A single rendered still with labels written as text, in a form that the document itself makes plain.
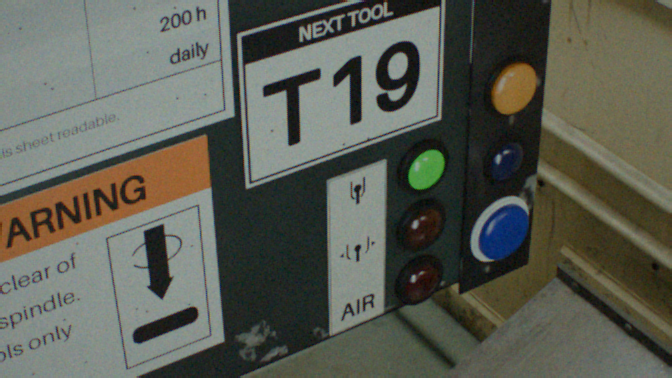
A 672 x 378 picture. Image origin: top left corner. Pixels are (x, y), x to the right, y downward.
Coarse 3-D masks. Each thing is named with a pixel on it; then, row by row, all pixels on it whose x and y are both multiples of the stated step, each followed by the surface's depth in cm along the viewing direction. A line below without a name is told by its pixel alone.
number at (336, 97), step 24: (336, 48) 49; (360, 48) 49; (384, 48) 50; (408, 48) 51; (336, 72) 49; (360, 72) 50; (384, 72) 51; (408, 72) 52; (336, 96) 50; (360, 96) 51; (384, 96) 51; (408, 96) 52; (336, 120) 51; (360, 120) 51; (384, 120) 52
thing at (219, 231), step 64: (256, 0) 46; (320, 0) 47; (448, 0) 51; (448, 64) 53; (448, 128) 55; (256, 192) 50; (320, 192) 52; (448, 192) 57; (256, 256) 52; (320, 256) 54; (448, 256) 59; (256, 320) 54; (320, 320) 56
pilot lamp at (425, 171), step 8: (432, 152) 54; (416, 160) 54; (424, 160) 54; (432, 160) 54; (440, 160) 55; (416, 168) 54; (424, 168) 54; (432, 168) 54; (440, 168) 55; (408, 176) 54; (416, 176) 54; (424, 176) 54; (432, 176) 55; (416, 184) 54; (424, 184) 55; (432, 184) 55
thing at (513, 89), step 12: (504, 72) 54; (516, 72) 54; (528, 72) 55; (504, 84) 54; (516, 84) 55; (528, 84) 55; (492, 96) 55; (504, 96) 55; (516, 96) 55; (528, 96) 55; (504, 108) 55; (516, 108) 55
